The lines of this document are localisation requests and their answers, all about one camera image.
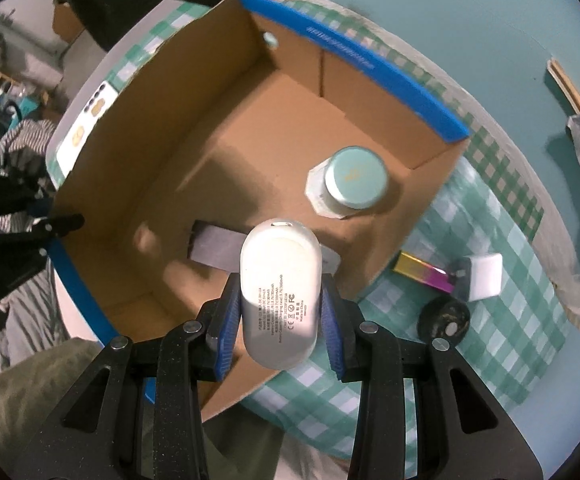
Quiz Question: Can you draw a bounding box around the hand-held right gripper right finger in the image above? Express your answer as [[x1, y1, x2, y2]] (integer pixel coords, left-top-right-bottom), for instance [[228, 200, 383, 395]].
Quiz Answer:
[[320, 275, 541, 480]]

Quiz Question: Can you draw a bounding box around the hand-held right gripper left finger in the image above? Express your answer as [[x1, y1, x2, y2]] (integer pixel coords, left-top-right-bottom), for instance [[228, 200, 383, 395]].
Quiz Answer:
[[35, 275, 243, 480]]

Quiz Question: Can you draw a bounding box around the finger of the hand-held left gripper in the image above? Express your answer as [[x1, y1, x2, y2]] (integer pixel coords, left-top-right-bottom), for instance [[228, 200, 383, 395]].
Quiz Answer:
[[0, 214, 86, 248]]

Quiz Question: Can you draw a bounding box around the white oval earbuds case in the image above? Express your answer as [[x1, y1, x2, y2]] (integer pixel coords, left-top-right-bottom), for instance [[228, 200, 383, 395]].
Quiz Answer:
[[239, 219, 323, 370]]

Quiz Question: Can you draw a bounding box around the grey rectangular case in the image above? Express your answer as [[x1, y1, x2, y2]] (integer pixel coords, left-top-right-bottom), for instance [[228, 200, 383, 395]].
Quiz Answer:
[[188, 220, 342, 276]]

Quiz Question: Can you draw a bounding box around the white octagonal case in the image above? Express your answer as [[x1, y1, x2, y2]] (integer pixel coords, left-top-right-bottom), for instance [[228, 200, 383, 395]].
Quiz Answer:
[[306, 157, 366, 219]]

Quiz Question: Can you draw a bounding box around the round jar with teal lid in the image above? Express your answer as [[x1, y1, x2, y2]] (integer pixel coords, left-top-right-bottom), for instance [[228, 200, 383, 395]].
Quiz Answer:
[[322, 146, 390, 211]]

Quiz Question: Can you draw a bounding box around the cardboard box with blue edge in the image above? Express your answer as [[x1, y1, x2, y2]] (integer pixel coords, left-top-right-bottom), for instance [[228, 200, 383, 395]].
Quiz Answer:
[[50, 0, 471, 421]]

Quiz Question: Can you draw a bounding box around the striped cloth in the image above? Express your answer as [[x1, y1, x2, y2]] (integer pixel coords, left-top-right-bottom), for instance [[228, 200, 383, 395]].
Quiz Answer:
[[0, 120, 57, 181], [0, 265, 73, 378]]

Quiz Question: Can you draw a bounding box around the white printed card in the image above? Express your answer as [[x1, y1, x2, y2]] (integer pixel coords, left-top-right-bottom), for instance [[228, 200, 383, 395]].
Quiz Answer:
[[55, 80, 118, 177]]

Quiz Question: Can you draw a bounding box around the black round puck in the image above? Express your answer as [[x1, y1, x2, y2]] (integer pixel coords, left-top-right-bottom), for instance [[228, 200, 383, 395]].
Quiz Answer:
[[417, 296, 472, 345]]

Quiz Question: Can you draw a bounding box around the iridescent rectangular case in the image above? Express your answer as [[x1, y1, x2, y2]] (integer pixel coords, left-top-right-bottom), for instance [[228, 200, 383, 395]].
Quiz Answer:
[[395, 251, 463, 295]]

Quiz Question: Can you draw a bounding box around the olive green cloth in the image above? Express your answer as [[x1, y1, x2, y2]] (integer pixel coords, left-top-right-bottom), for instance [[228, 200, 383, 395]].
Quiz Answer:
[[0, 337, 286, 480]]

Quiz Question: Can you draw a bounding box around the white charger cube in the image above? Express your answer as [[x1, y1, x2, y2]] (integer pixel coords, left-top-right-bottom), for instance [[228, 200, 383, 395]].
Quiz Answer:
[[457, 252, 502, 302]]

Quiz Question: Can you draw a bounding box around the green checkered tablecloth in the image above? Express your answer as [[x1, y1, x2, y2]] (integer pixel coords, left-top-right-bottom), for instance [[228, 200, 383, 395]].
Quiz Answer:
[[107, 0, 573, 458]]

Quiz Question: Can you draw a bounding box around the small brown cardboard box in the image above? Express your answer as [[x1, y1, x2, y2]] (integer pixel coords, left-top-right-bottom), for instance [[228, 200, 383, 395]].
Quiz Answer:
[[52, 2, 88, 42]]

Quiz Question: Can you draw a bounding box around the black cloth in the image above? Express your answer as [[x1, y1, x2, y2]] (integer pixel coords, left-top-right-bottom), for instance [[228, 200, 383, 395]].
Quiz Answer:
[[37, 0, 243, 52]]

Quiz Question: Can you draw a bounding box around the wooden frame piece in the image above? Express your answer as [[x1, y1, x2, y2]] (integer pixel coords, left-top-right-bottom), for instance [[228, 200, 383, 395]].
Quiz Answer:
[[547, 57, 580, 116]]

